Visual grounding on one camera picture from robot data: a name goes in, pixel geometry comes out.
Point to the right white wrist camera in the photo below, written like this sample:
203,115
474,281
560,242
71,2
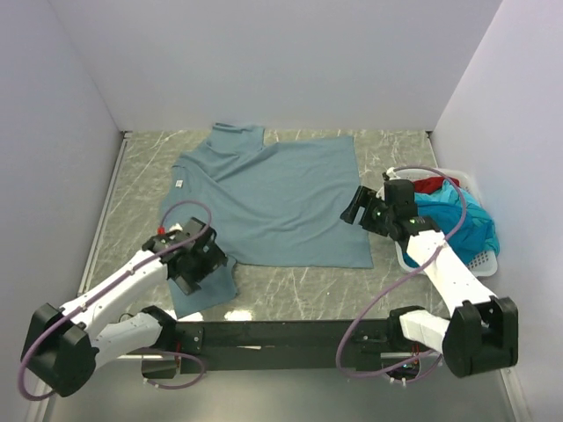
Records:
389,175

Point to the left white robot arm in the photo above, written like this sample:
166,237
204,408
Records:
65,345

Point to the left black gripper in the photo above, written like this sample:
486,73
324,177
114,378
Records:
212,258

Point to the aluminium frame rail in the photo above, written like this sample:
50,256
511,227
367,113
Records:
38,411

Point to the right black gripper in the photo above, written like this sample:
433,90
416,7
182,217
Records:
363,198

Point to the grey-blue t shirt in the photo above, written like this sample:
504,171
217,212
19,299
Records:
270,205

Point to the red t shirt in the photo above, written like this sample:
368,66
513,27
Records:
430,185

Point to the white laundry basket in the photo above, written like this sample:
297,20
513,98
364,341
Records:
485,264

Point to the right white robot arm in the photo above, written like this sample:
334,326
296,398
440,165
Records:
481,331

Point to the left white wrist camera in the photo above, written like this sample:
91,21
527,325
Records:
163,231

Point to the black base beam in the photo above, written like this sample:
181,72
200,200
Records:
253,345

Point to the teal t shirt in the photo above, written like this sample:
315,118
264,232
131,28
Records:
476,234

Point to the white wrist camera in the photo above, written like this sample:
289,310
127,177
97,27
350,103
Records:
163,231
389,175

